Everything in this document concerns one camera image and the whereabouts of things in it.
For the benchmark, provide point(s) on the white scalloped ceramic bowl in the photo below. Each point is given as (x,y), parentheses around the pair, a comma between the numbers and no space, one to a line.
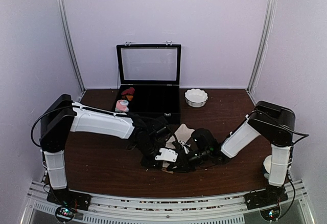
(196,98)

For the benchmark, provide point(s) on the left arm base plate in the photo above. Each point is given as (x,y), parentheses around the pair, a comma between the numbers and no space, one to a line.
(68,198)

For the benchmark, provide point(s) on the aluminium table edge rail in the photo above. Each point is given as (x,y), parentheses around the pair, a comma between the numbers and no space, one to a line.
(227,208)

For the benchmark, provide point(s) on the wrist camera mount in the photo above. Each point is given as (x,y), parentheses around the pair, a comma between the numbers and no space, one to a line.
(187,149)
(166,154)

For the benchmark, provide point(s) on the left aluminium frame post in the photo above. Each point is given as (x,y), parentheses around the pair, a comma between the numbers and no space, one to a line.
(69,45)

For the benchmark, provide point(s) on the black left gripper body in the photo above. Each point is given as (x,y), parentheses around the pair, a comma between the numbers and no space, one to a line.
(145,161)

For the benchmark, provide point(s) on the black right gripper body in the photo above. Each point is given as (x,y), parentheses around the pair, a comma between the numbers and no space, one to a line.
(189,164)

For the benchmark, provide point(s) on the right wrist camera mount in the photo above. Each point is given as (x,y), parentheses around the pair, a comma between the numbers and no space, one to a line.
(187,149)

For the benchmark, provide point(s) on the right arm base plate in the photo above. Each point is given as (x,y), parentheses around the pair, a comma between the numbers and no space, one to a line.
(270,196)

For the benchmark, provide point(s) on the black compartment storage box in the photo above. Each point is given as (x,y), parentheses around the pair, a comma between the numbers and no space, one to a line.
(153,71)

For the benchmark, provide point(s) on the pink mint patterned sock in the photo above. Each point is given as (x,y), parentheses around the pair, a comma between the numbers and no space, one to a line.
(122,105)

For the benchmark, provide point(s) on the beige brown cuffed sock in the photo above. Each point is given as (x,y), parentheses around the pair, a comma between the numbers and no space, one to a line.
(167,167)

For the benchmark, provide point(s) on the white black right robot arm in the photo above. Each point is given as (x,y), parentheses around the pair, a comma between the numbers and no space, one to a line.
(273,122)

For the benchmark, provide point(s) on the right aluminium frame post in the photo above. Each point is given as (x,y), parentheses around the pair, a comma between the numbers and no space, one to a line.
(263,46)

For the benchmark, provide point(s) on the white blue cup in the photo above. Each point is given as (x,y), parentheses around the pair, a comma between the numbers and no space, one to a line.
(266,166)

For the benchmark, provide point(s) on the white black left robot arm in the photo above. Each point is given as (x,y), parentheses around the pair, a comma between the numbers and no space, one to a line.
(66,118)

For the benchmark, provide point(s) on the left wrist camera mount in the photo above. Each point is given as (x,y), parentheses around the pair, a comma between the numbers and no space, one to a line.
(166,154)

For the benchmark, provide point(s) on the beige striped sock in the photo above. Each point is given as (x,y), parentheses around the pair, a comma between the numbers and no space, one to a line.
(183,134)

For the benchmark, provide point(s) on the aluminium frame post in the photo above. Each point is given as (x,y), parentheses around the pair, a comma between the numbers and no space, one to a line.
(263,46)
(69,45)

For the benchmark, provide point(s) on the maroon yellow argyle sock roll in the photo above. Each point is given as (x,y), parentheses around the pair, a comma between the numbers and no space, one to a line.
(128,94)

